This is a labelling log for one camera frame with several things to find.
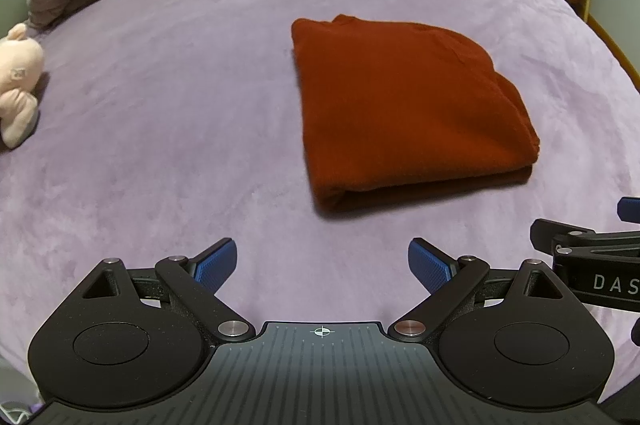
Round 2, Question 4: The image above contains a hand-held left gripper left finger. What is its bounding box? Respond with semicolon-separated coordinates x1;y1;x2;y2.
81;237;257;344

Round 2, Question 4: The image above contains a purple bed sheet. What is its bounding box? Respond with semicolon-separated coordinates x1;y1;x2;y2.
0;0;640;425

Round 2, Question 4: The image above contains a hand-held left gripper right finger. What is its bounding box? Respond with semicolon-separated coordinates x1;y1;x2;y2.
389;237;566;344

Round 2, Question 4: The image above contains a red knit sweater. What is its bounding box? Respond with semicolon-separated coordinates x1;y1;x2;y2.
291;13;542;216

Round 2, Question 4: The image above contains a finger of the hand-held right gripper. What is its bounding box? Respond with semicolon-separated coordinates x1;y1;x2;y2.
616;197;640;223
529;218;640;257

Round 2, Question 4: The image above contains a pink plush toy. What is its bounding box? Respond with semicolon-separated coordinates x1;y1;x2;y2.
0;23;47;150

